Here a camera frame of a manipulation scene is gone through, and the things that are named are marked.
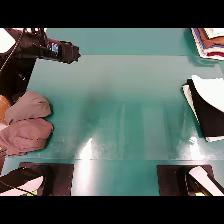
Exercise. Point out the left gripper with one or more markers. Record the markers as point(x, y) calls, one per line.
point(66, 51)

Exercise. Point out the white T-shirt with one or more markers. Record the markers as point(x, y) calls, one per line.
point(211, 91)

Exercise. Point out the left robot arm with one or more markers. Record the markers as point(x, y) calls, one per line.
point(13, 66)

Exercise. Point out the grey-brown garment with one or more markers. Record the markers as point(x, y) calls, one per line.
point(30, 106)

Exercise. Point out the orange garment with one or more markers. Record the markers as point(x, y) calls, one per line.
point(3, 108)

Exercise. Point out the pink-brown garment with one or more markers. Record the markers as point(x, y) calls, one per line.
point(25, 136)

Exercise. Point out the brown garment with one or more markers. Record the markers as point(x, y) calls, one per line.
point(211, 41)

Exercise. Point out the black garment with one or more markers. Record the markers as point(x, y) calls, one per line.
point(210, 121)

